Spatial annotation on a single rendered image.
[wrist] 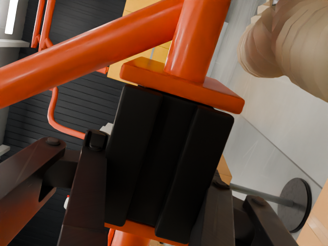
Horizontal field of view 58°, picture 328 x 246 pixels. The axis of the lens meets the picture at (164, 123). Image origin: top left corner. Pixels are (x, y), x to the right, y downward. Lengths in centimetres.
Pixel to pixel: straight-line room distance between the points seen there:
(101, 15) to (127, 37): 1082
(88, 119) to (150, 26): 1123
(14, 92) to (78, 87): 1107
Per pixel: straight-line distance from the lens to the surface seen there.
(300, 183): 237
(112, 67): 758
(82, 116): 1142
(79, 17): 1113
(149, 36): 16
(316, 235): 120
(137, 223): 16
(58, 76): 18
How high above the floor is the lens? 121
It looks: 3 degrees down
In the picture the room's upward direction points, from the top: 73 degrees counter-clockwise
